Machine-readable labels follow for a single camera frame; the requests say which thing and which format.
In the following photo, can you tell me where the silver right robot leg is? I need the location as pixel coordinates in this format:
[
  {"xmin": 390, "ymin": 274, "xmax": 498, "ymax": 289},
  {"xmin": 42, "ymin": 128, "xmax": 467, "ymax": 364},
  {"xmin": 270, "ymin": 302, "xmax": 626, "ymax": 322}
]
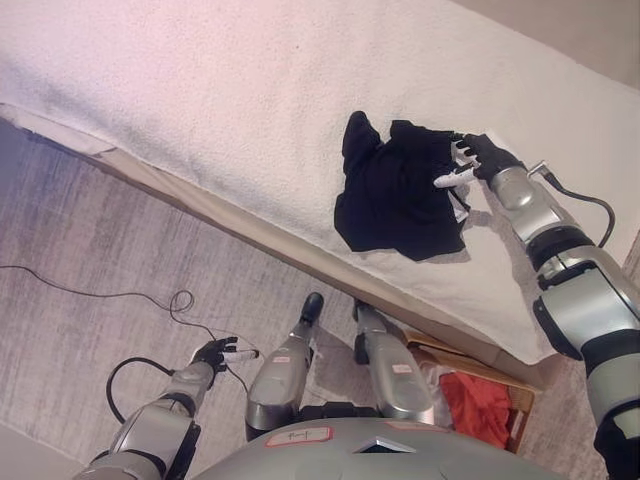
[{"xmin": 352, "ymin": 298, "xmax": 435, "ymax": 421}]

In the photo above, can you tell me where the orange cloth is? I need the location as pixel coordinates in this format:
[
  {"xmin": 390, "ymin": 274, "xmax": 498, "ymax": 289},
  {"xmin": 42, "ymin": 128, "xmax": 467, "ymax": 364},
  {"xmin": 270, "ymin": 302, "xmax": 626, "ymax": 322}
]
[{"xmin": 439, "ymin": 373, "xmax": 512, "ymax": 449}]

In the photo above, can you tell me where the beige duvet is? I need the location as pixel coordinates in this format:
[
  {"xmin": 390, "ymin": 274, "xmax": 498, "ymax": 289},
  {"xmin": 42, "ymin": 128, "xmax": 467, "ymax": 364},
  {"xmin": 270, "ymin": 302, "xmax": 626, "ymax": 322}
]
[{"xmin": 449, "ymin": 0, "xmax": 640, "ymax": 106}]

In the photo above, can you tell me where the silver robot torso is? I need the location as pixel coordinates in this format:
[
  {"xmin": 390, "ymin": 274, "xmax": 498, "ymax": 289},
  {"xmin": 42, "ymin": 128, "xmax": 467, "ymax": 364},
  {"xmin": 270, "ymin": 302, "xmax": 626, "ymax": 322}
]
[{"xmin": 192, "ymin": 402, "xmax": 566, "ymax": 480}]

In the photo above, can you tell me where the white sticker red border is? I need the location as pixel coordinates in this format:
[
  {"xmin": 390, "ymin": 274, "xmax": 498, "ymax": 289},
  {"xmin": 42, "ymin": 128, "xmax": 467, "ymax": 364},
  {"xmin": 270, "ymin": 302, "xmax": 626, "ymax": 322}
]
[
  {"xmin": 264, "ymin": 425, "xmax": 334, "ymax": 449},
  {"xmin": 384, "ymin": 420, "xmax": 449, "ymax": 434}
]

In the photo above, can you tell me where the thick black left wrist cable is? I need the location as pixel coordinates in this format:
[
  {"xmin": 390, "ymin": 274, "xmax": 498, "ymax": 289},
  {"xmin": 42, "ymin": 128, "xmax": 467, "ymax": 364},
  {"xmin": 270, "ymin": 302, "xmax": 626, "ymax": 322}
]
[{"xmin": 107, "ymin": 355, "xmax": 176, "ymax": 426}]

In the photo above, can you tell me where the black garment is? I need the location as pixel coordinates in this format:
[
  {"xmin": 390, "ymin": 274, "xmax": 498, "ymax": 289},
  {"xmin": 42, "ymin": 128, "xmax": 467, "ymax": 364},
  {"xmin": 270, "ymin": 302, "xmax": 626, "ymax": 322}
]
[{"xmin": 333, "ymin": 110, "xmax": 471, "ymax": 262}]

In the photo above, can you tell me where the white fleece blanket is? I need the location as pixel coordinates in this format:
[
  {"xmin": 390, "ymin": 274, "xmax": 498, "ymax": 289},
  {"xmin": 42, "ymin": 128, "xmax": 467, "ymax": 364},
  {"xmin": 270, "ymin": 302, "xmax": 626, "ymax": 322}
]
[{"xmin": 0, "ymin": 0, "xmax": 640, "ymax": 366}]

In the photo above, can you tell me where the thin black floor cable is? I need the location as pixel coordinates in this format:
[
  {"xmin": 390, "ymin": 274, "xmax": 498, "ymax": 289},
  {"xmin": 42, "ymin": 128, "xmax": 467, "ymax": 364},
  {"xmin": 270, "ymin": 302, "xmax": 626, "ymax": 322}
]
[{"xmin": 0, "ymin": 264, "xmax": 251, "ymax": 396}]

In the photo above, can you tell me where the silver robot leg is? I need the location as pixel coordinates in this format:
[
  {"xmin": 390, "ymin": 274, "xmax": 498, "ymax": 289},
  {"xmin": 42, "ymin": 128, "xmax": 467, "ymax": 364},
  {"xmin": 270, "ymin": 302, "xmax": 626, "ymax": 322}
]
[
  {"xmin": 352, "ymin": 298, "xmax": 435, "ymax": 421},
  {"xmin": 244, "ymin": 292, "xmax": 325, "ymax": 444}
]

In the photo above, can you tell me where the thick black wrist cable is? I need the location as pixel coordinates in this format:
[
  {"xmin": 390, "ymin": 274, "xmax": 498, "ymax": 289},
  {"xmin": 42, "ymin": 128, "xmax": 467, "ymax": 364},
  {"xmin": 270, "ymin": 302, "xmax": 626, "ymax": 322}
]
[
  {"xmin": 529, "ymin": 160, "xmax": 615, "ymax": 249},
  {"xmin": 107, "ymin": 355, "xmax": 176, "ymax": 426}
]

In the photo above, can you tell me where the thick black right wrist cable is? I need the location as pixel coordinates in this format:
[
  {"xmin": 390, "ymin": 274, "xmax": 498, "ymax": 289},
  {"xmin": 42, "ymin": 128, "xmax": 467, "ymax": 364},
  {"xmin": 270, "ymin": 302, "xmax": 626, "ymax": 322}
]
[{"xmin": 529, "ymin": 160, "xmax": 615, "ymax": 249}]

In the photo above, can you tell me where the silver left robot leg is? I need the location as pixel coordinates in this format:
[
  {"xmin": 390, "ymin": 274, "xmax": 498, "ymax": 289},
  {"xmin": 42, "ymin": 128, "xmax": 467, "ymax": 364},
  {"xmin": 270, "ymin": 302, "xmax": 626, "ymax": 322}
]
[{"xmin": 244, "ymin": 292, "xmax": 325, "ymax": 444}]

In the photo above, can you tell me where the cream bed sheet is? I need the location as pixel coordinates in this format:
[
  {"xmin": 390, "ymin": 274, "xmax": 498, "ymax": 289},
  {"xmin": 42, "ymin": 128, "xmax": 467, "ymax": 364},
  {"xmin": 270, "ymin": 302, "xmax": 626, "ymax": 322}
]
[{"xmin": 0, "ymin": 102, "xmax": 501, "ymax": 361}]

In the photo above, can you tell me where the white cloth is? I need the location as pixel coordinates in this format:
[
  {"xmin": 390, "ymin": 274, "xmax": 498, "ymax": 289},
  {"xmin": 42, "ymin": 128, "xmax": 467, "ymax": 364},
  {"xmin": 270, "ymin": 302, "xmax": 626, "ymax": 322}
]
[{"xmin": 417, "ymin": 359, "xmax": 454, "ymax": 431}]

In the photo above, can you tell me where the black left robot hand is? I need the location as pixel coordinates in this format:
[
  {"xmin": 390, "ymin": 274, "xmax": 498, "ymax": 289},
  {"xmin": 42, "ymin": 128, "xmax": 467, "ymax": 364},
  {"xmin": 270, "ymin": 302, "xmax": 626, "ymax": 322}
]
[{"xmin": 192, "ymin": 337, "xmax": 261, "ymax": 374}]

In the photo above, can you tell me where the wicker laundry basket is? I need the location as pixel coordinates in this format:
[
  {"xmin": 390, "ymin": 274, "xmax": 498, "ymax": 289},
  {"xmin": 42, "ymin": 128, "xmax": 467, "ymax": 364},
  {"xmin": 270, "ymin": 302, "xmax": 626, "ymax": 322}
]
[{"xmin": 399, "ymin": 327, "xmax": 537, "ymax": 454}]

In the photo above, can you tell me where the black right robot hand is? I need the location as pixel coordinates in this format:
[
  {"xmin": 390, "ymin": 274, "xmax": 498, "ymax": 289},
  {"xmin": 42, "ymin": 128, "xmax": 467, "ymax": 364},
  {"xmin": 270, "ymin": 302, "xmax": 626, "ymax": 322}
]
[{"xmin": 433, "ymin": 130, "xmax": 519, "ymax": 190}]

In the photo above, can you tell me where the grey rug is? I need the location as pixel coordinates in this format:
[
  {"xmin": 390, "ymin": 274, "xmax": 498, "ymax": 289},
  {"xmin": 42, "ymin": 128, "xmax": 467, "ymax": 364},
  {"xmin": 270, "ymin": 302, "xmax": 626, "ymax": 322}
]
[{"xmin": 0, "ymin": 117, "xmax": 640, "ymax": 480}]

